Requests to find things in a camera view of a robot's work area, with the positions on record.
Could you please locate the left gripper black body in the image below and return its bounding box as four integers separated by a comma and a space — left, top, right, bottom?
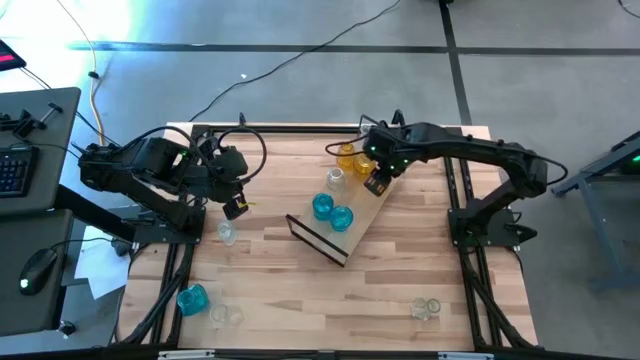
211, 171, 250, 205

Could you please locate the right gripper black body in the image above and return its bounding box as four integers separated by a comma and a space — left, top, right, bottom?
367, 143, 413, 177

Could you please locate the amber textured wide vase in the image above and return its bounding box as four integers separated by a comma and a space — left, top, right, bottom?
352, 152, 377, 177

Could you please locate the clear ribbed wide-neck vase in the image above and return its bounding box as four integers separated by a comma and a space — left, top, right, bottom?
216, 221, 239, 247

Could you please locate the amber narrow-neck glass vase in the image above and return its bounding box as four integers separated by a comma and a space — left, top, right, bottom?
337, 143, 357, 171

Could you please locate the clear round-bodied glass vase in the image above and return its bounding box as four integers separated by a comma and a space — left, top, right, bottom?
326, 167, 347, 192

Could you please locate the teal medallion glass vase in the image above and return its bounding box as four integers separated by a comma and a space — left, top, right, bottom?
329, 205, 355, 234

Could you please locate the teal diamond-pattern glass vase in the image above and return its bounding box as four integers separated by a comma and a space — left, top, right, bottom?
311, 192, 335, 223

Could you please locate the clear faceted glass vase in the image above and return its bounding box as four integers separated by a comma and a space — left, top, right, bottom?
409, 296, 443, 322

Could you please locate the black floor tape strip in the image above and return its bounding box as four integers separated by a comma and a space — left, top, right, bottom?
438, 0, 473, 126
64, 41, 640, 56

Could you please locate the black diagonal support beam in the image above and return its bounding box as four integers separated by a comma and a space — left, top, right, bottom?
53, 184, 141, 244

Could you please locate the white paper sheet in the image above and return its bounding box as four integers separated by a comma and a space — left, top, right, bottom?
73, 224, 132, 301

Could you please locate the dark grey desk top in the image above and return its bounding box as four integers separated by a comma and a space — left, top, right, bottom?
0, 208, 75, 337
0, 86, 82, 217

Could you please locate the black computer mouse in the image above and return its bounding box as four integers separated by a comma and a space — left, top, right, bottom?
17, 248, 59, 297

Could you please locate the black computer keyboard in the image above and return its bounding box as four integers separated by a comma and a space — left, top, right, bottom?
0, 144, 40, 199

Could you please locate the black desk clamp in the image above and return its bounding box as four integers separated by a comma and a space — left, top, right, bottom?
0, 101, 65, 142

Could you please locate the grey metal stand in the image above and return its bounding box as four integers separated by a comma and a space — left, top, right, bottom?
549, 128, 640, 294

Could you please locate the black device green light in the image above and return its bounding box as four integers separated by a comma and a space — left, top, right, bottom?
619, 149, 640, 176

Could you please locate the black device red display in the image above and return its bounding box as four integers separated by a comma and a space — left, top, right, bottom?
0, 38, 28, 73

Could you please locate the wooden shelf black metal frame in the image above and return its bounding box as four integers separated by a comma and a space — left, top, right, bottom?
284, 113, 420, 269

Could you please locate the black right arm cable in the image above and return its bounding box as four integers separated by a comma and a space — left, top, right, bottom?
324, 133, 374, 160

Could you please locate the black aluminium table frame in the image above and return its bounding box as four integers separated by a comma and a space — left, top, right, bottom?
112, 124, 536, 354

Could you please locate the long black floor cable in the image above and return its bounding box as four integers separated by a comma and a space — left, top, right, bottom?
188, 0, 403, 123

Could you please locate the silver bracket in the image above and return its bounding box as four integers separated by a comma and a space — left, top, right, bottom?
438, 351, 495, 360
158, 349, 216, 360

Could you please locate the yellow power cable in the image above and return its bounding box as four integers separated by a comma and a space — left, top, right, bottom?
53, 0, 117, 151

